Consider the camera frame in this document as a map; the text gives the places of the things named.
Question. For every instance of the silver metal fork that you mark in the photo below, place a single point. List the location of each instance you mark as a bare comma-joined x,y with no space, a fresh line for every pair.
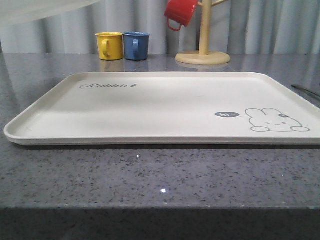
304,89

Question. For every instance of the yellow mug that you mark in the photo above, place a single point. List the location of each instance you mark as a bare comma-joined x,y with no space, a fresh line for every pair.
110,45

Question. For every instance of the cream rabbit print tray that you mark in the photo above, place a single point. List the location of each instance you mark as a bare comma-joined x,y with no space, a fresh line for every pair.
107,108

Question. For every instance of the grey pleated curtain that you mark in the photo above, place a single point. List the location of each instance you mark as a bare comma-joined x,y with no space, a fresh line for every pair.
237,27

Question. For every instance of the red mug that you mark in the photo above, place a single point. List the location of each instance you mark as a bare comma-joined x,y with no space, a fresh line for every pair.
180,11

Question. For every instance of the wooden mug tree stand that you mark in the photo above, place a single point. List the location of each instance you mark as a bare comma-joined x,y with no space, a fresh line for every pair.
204,56

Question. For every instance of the white round plate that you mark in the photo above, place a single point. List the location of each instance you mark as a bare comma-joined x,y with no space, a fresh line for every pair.
14,12

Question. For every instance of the blue mug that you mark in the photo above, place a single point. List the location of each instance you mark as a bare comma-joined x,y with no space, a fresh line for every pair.
136,45

